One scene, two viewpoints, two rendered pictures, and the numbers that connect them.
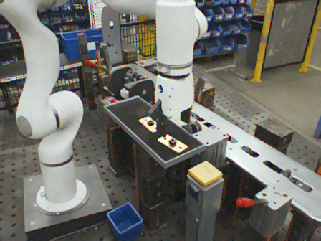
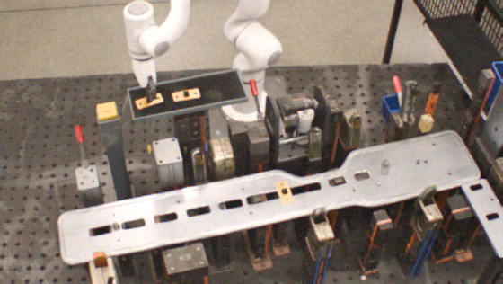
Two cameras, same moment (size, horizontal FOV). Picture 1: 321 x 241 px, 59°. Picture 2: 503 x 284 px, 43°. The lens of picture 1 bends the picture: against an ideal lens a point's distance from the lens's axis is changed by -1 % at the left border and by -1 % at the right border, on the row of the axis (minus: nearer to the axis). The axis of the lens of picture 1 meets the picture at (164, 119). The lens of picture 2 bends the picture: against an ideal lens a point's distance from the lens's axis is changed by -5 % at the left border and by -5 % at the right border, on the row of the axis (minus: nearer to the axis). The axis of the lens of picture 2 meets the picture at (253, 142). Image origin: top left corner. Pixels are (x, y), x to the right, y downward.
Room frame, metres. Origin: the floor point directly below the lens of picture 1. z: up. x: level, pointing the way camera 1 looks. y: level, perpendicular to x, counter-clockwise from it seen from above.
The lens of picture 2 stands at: (1.41, -1.30, 2.72)
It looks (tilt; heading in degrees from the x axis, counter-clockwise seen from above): 50 degrees down; 108
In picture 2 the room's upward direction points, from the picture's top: 2 degrees clockwise
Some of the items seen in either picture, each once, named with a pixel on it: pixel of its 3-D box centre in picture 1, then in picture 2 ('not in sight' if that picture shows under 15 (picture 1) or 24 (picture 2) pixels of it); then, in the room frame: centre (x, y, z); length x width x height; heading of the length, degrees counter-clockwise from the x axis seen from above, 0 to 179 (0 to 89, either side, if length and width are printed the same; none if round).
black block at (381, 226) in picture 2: not in sight; (375, 244); (1.45, -0.08, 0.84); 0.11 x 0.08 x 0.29; 125
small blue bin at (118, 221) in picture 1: (125, 224); not in sight; (0.70, 0.15, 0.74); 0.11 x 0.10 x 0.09; 35
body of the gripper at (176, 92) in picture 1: (174, 89); (144, 63); (0.65, -0.02, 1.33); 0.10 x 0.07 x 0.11; 134
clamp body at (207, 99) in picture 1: (203, 116); (315, 255); (1.28, -0.20, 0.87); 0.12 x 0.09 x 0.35; 125
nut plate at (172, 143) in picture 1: (172, 142); (149, 100); (0.65, -0.02, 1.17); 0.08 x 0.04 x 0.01; 44
